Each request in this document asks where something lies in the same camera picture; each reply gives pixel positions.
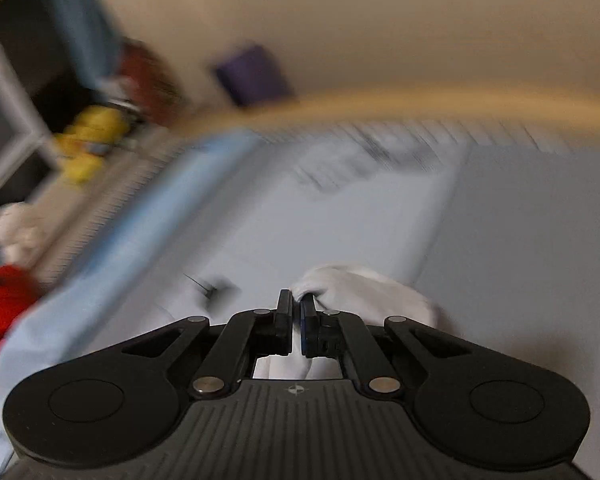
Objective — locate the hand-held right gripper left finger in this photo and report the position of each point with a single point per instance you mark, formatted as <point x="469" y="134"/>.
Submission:
<point x="285" y="317"/>

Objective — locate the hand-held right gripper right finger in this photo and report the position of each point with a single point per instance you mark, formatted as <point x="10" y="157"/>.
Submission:
<point x="306" y="322"/>

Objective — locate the white small garment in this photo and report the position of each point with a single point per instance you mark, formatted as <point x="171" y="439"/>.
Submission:
<point x="365" y="290"/>

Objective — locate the light blue blanket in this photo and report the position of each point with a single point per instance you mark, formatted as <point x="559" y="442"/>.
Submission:
<point x="130" y="240"/>

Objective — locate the grey printed duvet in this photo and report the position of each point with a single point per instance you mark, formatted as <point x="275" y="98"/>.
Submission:
<point x="505" y="235"/>

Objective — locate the purple box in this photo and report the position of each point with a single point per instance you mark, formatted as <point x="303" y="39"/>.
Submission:
<point x="252" y="75"/>

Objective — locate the pile of yellow plush toys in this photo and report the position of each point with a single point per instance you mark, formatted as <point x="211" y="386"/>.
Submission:
<point x="92" y="132"/>

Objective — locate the dark red bag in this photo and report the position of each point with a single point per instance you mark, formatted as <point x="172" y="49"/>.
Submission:
<point x="147" y="75"/>

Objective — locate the white plush toy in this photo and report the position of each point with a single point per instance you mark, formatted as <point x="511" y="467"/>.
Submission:
<point x="15" y="230"/>

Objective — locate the red cloth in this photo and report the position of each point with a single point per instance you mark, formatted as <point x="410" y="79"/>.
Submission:
<point x="0" y="310"/>

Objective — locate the blue hanging cloth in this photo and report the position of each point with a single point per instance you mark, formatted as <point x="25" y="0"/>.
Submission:
<point x="82" y="20"/>

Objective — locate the wooden bed frame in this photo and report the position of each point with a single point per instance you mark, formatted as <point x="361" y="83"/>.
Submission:
<point x="430" y="97"/>

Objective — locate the white window frame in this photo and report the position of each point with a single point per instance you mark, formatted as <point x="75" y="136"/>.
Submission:
<point x="10" y="90"/>

